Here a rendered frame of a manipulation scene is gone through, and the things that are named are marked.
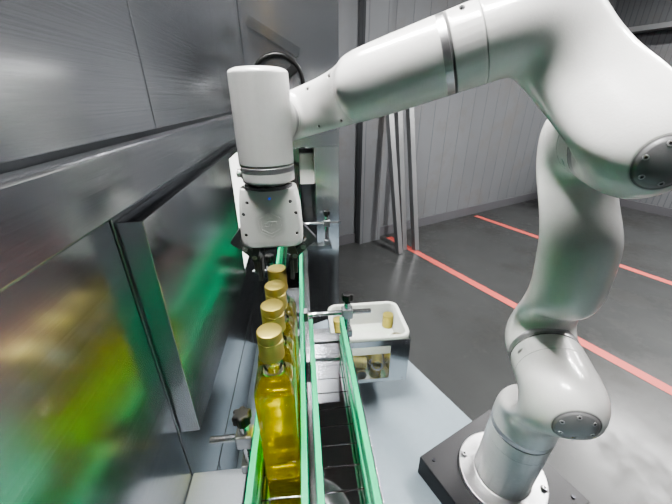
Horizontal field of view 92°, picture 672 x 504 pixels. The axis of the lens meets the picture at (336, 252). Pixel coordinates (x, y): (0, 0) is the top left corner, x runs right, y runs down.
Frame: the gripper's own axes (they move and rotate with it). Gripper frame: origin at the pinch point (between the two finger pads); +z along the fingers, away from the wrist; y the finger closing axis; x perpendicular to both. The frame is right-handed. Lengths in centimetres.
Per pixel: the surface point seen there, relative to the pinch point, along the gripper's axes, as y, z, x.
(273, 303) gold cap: 0.2, 0.1, -11.3
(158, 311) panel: -13.0, -4.0, -17.5
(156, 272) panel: -12.0, -9.4, -17.5
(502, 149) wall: 293, 43, 412
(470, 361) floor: 111, 133, 104
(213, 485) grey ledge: -11.1, 28.3, -19.9
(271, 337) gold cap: 0.6, 0.1, -18.9
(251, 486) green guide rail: -3.4, 19.8, -25.6
